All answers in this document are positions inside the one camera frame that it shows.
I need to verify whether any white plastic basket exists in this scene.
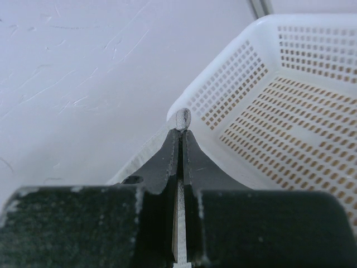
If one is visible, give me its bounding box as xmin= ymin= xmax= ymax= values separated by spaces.
xmin=167 ymin=14 xmax=356 ymax=228

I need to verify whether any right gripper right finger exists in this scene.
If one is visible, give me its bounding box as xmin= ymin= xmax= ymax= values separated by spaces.
xmin=182 ymin=131 xmax=356 ymax=267

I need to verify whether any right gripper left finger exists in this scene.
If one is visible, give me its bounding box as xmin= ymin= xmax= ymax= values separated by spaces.
xmin=1 ymin=130 xmax=180 ymax=267

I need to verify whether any aluminium frame rail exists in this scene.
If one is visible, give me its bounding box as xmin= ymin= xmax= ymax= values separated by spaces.
xmin=248 ymin=0 xmax=273 ymax=19

